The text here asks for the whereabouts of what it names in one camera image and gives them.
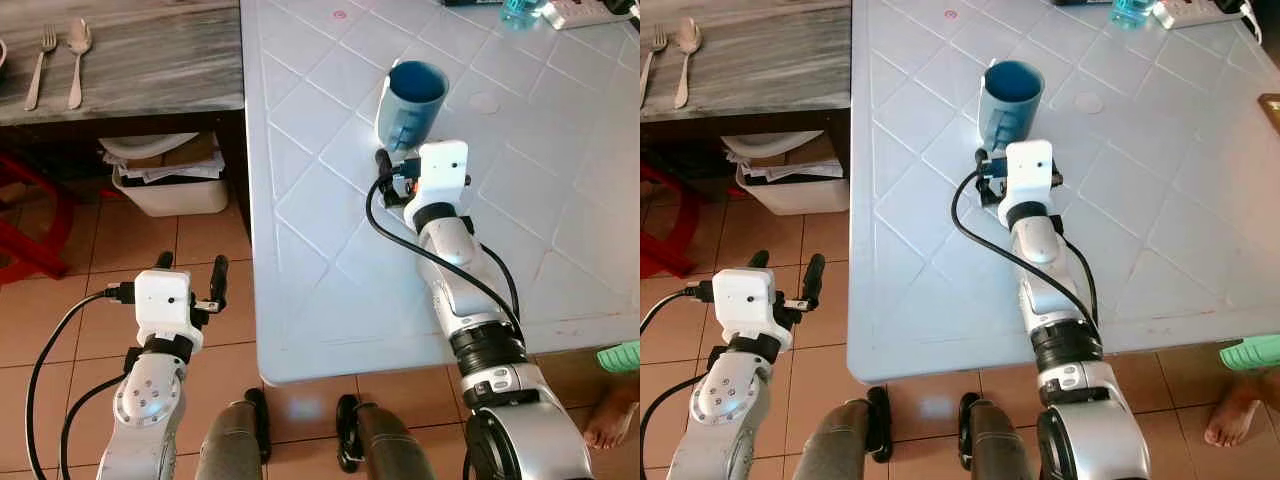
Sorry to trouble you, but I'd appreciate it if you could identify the blue plastic cup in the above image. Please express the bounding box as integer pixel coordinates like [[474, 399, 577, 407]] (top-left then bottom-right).
[[376, 60, 451, 153], [978, 60, 1046, 151]]

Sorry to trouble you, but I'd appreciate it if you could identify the white plastic bin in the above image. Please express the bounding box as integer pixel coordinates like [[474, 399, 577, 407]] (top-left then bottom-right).
[[737, 163, 852, 217], [112, 165, 230, 219]]

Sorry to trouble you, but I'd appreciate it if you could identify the stack of papers and cardboard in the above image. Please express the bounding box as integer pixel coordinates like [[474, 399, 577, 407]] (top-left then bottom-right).
[[722, 130, 847, 183], [98, 132, 227, 185]]

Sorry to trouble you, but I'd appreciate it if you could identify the left robot leg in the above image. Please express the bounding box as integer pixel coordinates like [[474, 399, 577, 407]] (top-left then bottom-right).
[[800, 385, 895, 480], [195, 387, 272, 480]]

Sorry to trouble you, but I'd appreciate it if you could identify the robot leg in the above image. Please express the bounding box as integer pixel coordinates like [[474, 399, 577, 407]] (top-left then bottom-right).
[[195, 387, 272, 480], [957, 391, 1039, 480], [336, 393, 443, 480], [800, 385, 895, 480]]

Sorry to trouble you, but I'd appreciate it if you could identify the green plastic item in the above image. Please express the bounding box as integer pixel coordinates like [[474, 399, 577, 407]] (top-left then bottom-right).
[[1217, 334, 1280, 372], [597, 340, 641, 375]]

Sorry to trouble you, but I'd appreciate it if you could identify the dark table with grey top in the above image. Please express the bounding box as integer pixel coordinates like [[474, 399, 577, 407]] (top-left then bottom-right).
[[640, 0, 857, 201], [0, 0, 253, 236]]

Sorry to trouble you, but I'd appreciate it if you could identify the teal plastic bottle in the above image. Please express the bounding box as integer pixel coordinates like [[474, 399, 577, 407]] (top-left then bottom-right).
[[500, 0, 542, 30], [1110, 0, 1157, 30]]

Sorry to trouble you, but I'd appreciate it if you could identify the person's bare foot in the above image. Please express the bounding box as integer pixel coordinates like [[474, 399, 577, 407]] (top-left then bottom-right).
[[582, 385, 641, 451], [1204, 378, 1280, 449]]

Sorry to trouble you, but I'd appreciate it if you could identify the metal fork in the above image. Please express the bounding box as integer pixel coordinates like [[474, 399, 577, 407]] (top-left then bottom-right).
[[640, 27, 669, 108], [24, 25, 59, 112]]

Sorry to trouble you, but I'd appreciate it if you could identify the metal spoon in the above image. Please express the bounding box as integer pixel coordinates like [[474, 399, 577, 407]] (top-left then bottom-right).
[[673, 17, 704, 110], [66, 17, 94, 110]]

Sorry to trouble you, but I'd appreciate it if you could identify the right robot leg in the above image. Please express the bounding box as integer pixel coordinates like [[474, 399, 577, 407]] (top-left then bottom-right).
[[957, 391, 1039, 480], [336, 393, 443, 480]]

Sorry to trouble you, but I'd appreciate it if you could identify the white power strip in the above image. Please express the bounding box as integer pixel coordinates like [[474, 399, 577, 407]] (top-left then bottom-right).
[[540, 0, 629, 30], [1152, 0, 1247, 30]]

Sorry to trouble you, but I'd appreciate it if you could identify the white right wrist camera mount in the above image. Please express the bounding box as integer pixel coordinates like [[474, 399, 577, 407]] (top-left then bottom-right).
[[1002, 140, 1059, 211], [414, 141, 471, 217]]

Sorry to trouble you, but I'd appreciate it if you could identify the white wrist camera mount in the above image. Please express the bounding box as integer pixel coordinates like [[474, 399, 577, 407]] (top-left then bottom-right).
[[134, 268, 207, 357], [1002, 140, 1059, 211], [414, 141, 471, 217], [712, 267, 794, 353]]

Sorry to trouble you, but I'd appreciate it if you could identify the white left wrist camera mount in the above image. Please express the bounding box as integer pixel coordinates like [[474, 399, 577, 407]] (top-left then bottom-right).
[[712, 267, 794, 353], [134, 268, 207, 357]]

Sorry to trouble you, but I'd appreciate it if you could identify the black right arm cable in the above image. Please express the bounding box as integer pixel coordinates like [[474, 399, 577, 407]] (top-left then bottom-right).
[[364, 172, 523, 346], [950, 168, 1101, 336]]

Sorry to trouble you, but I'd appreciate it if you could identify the red chair frame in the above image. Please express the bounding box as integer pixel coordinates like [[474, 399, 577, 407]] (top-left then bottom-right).
[[640, 163, 703, 281], [0, 150, 79, 283]]

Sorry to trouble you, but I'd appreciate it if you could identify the long black left arm cable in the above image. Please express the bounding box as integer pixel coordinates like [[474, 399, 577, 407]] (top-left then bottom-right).
[[640, 282, 717, 336], [24, 283, 137, 480]]

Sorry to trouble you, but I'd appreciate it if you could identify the short black left arm cable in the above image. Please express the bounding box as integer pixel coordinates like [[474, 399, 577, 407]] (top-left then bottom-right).
[[640, 372, 706, 480], [58, 372, 131, 480]]

